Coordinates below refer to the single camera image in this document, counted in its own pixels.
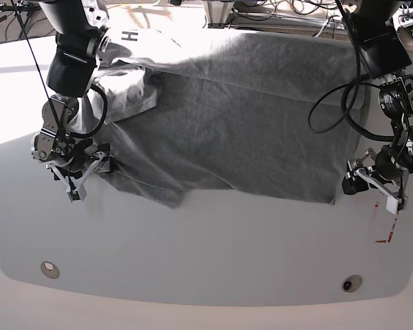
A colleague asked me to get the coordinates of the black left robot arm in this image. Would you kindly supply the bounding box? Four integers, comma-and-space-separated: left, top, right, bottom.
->
321, 1, 413, 214

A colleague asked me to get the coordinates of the aluminium frame post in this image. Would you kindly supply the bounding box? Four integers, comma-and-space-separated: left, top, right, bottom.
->
202, 1, 235, 29

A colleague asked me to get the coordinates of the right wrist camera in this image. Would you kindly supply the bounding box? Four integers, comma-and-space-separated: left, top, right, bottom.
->
67, 186, 87, 202

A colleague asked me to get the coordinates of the right round table hole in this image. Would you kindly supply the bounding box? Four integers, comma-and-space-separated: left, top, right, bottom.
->
341, 274, 363, 293

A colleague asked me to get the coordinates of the red tape rectangle marking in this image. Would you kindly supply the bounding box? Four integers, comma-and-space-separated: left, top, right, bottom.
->
369, 197, 398, 243

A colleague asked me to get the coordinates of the left round table hole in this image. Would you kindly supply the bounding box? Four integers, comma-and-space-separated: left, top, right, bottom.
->
41, 261, 60, 280

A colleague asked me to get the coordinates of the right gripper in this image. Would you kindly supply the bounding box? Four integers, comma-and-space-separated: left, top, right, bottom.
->
46, 142, 116, 194

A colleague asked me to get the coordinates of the grey T-shirt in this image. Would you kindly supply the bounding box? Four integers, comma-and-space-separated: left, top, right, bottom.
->
94, 30, 358, 208

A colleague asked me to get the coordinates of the black tripod stand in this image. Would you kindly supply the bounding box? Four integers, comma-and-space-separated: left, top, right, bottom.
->
0, 1, 41, 41

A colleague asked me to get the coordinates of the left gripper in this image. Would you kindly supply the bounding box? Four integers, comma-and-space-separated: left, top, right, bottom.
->
342, 148, 413, 203

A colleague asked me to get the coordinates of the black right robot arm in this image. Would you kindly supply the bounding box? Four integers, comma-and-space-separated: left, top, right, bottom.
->
32, 1, 113, 201

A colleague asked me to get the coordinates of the round table hole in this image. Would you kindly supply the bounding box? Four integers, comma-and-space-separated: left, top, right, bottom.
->
341, 274, 363, 293
41, 261, 60, 280

